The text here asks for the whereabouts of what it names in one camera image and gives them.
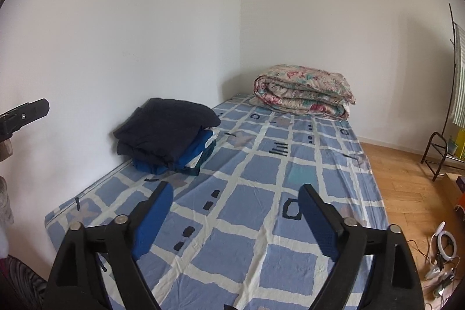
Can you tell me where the striped hanging cloth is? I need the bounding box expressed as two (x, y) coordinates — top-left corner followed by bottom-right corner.
(452, 24), (465, 129)

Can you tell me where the yellow box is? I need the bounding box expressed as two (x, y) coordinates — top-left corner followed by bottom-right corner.
(448, 128), (465, 160)

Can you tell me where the blue checked bed sheet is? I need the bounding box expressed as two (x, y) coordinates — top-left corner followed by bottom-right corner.
(45, 94), (388, 309)

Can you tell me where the black metal rack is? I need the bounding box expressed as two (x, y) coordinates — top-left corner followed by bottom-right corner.
(420, 4), (464, 182)

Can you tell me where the blue folded garment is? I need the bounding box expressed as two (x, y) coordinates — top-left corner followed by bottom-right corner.
(133, 128), (219, 175)

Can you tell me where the floral folded quilt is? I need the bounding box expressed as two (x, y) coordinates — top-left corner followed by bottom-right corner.
(253, 64), (356, 120)

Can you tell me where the navy puffer jacket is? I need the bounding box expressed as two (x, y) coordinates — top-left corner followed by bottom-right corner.
(114, 98), (221, 167)

